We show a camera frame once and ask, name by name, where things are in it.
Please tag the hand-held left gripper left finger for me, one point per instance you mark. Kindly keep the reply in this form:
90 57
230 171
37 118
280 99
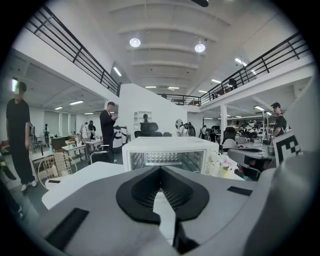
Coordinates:
125 197

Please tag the white toaster oven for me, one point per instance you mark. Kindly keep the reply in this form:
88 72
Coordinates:
172 145

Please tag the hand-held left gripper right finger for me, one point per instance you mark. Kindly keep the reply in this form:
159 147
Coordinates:
197 200

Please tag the white desk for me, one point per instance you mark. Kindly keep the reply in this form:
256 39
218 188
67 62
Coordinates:
73 148

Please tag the small black flat pad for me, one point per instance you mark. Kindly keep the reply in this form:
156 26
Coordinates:
54 181

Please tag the black mezzanine railing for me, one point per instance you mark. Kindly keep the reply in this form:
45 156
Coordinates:
262 65
75 47

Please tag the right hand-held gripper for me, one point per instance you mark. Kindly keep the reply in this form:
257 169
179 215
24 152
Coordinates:
292 195

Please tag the round ceiling lamp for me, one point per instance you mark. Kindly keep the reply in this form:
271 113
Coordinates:
135 42
200 47

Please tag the white flower bouquet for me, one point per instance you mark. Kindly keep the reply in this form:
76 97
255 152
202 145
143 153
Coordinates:
225 162

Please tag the white arched shelf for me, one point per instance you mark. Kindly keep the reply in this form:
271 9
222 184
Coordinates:
142 120

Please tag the round wall mirror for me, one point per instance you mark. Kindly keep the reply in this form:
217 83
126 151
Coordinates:
179 123

